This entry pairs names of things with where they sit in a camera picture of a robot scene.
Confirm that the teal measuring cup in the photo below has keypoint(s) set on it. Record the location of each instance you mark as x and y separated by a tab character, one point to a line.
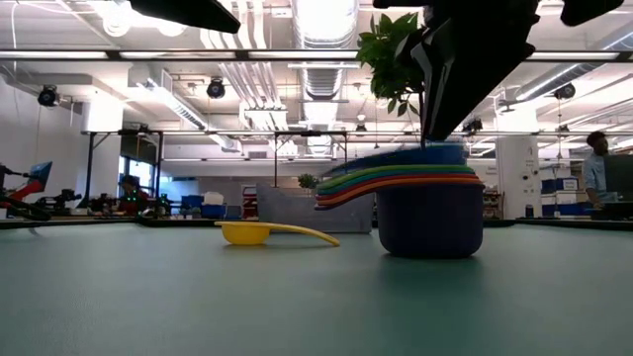
420	173

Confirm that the black computer monitor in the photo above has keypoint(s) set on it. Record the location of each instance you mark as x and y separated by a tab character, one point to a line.
618	178

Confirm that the blue tilted monitor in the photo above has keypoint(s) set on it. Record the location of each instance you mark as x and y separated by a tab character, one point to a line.
40	175

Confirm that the black rig frame with monitor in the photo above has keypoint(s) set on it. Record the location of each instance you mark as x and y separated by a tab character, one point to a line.
138	148

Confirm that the blue storage crates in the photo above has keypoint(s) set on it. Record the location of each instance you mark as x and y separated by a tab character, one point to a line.
559	198

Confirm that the blue box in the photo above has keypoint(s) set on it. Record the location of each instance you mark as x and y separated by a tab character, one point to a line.
213	211

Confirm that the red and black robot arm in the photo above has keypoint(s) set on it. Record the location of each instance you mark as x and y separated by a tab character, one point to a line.
20	190

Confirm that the purple measuring cup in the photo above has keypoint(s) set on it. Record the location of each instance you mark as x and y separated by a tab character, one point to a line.
430	222

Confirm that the yellow measuring cup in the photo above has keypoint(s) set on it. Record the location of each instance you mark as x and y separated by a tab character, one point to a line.
242	235

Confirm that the white container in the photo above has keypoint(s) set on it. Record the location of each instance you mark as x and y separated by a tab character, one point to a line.
213	198

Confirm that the red cart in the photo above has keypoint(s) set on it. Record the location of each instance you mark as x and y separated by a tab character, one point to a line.
248	198

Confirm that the green table mat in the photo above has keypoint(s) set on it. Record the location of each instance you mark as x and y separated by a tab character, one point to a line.
148	296

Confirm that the blue measuring cup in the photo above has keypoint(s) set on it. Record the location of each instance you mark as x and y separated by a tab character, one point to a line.
420	155

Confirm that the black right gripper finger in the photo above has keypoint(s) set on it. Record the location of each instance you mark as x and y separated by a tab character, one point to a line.
465	84
424	54

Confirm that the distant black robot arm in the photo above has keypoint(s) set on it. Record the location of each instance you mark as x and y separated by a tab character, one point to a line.
62	198

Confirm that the black ceiling camera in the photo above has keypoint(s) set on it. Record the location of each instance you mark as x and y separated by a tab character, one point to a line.
216	89
48	96
565	91

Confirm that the ribbed silver ceiling duct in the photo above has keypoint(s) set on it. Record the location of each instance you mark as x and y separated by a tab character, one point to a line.
321	84

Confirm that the small distant green plant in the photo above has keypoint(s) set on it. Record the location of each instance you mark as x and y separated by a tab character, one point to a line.
306	180

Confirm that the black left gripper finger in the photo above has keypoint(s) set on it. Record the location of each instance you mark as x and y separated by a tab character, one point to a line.
198	15

